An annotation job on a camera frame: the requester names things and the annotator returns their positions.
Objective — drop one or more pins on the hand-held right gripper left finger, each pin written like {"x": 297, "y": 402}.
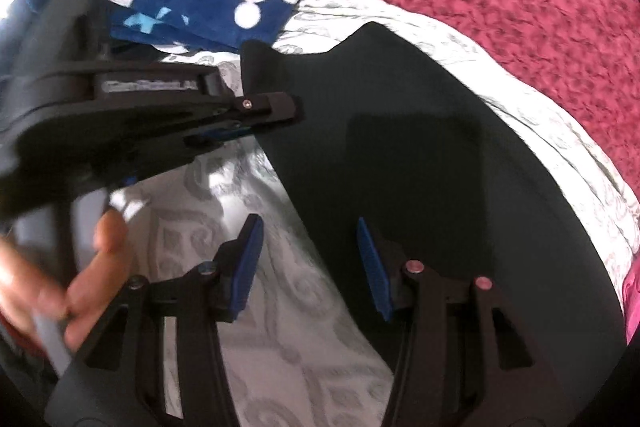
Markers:
{"x": 245, "y": 267}

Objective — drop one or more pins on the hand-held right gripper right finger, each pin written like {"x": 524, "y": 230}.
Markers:
{"x": 375, "y": 267}

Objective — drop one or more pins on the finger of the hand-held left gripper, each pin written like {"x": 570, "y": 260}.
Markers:
{"x": 220, "y": 136}
{"x": 270, "y": 108}

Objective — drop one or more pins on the black pants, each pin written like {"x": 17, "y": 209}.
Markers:
{"x": 425, "y": 167}

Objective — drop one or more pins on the person's left hand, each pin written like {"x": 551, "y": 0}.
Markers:
{"x": 90, "y": 287}

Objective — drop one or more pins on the white grey patterned bedspread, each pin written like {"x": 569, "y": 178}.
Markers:
{"x": 280, "y": 332}

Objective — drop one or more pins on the pink folded garment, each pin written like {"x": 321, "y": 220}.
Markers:
{"x": 633, "y": 302}

